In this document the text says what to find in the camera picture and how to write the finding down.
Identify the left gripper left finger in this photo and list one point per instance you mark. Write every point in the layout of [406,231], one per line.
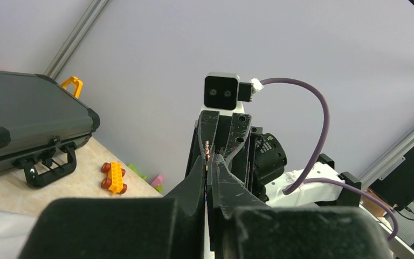
[168,227]

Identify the white garment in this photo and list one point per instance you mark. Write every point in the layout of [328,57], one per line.
[14,231]

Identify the yellow toy car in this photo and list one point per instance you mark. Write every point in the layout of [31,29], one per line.
[113,180]

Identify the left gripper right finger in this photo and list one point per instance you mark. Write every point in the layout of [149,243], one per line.
[242,226]

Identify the yellow toy bracket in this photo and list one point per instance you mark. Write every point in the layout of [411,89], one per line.
[76,83]

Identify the black hard case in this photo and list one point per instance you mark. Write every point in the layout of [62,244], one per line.
[41,127]

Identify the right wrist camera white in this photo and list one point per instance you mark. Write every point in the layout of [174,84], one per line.
[225,93]

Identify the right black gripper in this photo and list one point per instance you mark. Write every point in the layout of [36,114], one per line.
[237,140]

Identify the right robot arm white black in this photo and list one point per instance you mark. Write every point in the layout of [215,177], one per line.
[257,161]

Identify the green pink toy blocks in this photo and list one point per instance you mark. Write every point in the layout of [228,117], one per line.
[155,182]

